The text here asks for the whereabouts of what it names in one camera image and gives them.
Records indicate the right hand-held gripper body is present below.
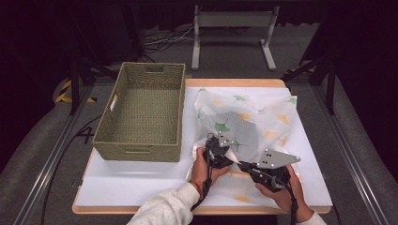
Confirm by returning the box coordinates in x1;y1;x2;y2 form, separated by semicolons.
249;148;301;192

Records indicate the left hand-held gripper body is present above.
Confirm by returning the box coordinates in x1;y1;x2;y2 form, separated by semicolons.
203;131;237;170

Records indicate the leaf print mesh laundry bag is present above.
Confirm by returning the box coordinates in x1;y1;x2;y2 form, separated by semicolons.
186;88;303;209

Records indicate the green woven basket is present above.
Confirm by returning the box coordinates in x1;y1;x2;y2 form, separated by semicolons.
92;61;187;163

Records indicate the person's left hand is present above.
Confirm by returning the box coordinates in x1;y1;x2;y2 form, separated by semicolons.
190;147;233;188

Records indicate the person's right hand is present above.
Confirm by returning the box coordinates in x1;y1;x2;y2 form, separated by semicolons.
254;166;314;223

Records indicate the person's dark clothing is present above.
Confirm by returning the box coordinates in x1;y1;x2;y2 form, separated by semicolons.
191;214;278;225

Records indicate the black metal stand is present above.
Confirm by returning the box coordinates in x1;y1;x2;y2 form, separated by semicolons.
67;55;119;115
282;55;338;115

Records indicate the white board with wooden edge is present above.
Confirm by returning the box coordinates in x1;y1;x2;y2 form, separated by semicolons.
74;86;333;208

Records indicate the white metal stand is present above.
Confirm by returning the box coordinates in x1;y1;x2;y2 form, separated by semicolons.
191;4;281;71

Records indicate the yellow black hazard tape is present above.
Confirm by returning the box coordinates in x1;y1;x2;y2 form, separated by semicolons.
54;79;97;104

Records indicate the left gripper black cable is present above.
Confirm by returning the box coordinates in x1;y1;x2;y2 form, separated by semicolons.
190;133;218;212

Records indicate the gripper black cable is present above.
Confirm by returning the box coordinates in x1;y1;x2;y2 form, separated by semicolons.
281;177;300;225
190;133;218;212

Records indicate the red wrist bracelet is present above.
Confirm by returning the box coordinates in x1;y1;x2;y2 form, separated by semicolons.
189;179;203;200

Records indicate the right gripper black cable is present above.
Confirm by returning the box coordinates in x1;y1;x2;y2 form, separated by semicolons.
281;177;300;225

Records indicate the aluminium floor rail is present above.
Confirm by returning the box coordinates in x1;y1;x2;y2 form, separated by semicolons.
313;85;389;225
13;83;95;225

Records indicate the bundle of floor cables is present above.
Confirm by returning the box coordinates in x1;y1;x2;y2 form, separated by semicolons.
142;26;196;53

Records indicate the black floor cable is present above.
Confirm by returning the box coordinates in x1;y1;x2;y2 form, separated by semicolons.
40;114;103;225

